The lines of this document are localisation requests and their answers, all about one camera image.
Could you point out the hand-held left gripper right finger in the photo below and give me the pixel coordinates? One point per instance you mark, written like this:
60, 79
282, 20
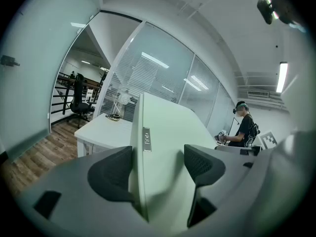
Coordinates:
205, 167

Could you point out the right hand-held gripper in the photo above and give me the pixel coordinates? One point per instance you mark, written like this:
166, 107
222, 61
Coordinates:
268, 141

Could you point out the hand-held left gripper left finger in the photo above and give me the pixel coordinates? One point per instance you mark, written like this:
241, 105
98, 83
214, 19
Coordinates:
74, 201

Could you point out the white board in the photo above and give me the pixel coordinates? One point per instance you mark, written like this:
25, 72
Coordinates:
168, 132

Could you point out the white air vent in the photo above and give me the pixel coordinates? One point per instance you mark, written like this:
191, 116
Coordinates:
258, 93

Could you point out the frosted glass partition panel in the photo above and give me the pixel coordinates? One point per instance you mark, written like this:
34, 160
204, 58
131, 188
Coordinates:
202, 90

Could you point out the white table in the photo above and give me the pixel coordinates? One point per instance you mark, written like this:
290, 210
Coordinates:
103, 132

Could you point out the long ceiling light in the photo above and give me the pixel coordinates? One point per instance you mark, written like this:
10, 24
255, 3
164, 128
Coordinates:
282, 78

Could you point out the black office chair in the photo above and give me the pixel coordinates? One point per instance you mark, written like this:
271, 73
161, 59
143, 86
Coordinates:
79, 100

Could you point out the black metal railing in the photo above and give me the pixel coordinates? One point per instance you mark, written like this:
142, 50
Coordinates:
65, 100

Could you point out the gold lamp with globe shade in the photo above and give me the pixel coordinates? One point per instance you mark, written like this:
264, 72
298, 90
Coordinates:
123, 97

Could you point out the glass partition with blinds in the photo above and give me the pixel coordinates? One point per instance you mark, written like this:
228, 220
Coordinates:
153, 65

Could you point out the frosted glass door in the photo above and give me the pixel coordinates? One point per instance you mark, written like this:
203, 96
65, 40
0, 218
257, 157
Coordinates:
37, 83

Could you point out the black head-worn camera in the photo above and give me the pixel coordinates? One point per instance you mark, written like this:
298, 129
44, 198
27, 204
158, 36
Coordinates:
265, 11

